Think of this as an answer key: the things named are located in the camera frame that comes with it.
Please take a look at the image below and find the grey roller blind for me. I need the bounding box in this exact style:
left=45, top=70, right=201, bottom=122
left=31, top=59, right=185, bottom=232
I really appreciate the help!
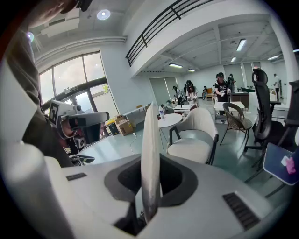
left=149, top=77, right=179, bottom=105

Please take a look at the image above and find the black balcony railing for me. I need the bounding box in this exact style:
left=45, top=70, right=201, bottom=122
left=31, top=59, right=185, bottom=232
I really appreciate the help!
left=125, top=0, right=212, bottom=68

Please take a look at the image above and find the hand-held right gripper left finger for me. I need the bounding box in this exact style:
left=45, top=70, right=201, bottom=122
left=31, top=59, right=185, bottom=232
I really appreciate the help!
left=62, top=154, right=142, bottom=239

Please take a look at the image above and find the large glass window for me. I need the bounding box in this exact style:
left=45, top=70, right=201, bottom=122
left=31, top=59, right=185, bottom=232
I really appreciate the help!
left=37, top=51, right=120, bottom=122

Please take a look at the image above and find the beige armchair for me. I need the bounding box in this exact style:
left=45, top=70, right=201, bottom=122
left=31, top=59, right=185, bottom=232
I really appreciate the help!
left=167, top=107, right=219, bottom=166

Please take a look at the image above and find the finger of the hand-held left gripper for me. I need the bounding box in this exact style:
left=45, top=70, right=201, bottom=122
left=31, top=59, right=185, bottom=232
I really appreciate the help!
left=84, top=125, right=101, bottom=143
left=81, top=111, right=110, bottom=128

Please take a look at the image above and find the dark brown desk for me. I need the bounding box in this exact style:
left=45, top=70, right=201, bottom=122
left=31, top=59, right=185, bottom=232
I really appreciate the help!
left=230, top=91, right=249, bottom=110

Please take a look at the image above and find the person's black shirt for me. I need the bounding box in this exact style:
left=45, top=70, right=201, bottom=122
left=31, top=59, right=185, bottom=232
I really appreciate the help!
left=4, top=29, right=74, bottom=169

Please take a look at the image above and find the person's head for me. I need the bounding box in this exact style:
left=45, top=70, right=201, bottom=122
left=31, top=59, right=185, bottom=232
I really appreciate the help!
left=28, top=0, right=79, bottom=28

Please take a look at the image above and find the large cardboard box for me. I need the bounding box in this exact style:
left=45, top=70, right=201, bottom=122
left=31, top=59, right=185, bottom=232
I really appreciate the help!
left=116, top=120, right=134, bottom=136

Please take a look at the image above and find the person's left hand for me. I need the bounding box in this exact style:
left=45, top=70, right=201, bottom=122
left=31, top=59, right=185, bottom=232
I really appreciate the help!
left=62, top=121, right=82, bottom=140

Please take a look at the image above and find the round white table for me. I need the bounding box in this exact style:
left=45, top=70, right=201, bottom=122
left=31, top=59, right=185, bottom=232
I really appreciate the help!
left=157, top=113, right=183, bottom=155

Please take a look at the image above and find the white floor cable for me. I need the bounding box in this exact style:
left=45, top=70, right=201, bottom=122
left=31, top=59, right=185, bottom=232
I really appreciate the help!
left=129, top=132, right=138, bottom=155

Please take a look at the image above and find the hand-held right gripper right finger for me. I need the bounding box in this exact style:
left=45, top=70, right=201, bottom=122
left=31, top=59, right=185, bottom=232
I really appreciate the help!
left=140, top=153, right=281, bottom=239

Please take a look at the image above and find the white desk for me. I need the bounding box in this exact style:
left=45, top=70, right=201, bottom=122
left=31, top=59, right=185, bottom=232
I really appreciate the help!
left=214, top=101, right=245, bottom=123
left=172, top=104, right=199, bottom=117

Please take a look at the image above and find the black head-worn camera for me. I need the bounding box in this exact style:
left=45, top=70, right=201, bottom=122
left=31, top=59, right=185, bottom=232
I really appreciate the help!
left=76, top=0, right=94, bottom=12

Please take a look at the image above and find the beige seat cushion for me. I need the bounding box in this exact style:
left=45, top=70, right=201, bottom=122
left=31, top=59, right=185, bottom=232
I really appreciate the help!
left=140, top=101, right=162, bottom=225

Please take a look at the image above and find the black and yellow box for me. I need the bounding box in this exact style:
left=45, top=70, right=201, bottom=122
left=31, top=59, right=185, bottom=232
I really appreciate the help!
left=107, top=121, right=120, bottom=136

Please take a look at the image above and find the pink and white pouch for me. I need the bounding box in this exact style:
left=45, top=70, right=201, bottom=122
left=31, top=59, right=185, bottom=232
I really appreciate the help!
left=281, top=154, right=297, bottom=175

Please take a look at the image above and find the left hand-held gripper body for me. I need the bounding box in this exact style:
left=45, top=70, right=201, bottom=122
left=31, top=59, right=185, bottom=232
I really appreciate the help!
left=48, top=99, right=86, bottom=155

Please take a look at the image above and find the brown wicker chair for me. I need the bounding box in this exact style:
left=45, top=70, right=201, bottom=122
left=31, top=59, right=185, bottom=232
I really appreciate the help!
left=219, top=102, right=253, bottom=152

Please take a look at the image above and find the black office chair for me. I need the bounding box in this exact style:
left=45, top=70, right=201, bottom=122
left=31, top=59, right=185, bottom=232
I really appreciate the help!
left=244, top=68, right=285, bottom=169
left=278, top=80, right=299, bottom=152

